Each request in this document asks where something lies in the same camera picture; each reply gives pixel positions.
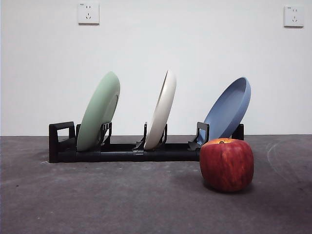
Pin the red apple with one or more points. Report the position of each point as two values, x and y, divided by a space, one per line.
226 165

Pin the black plate rack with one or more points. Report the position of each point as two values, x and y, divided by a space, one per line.
117 156

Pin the white plate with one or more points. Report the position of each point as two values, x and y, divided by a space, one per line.
162 109

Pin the blue plate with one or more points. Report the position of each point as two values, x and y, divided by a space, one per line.
229 109

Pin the green plate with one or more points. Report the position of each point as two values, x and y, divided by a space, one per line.
97 109

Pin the white wall socket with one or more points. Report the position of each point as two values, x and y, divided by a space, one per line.
293 16
88 13

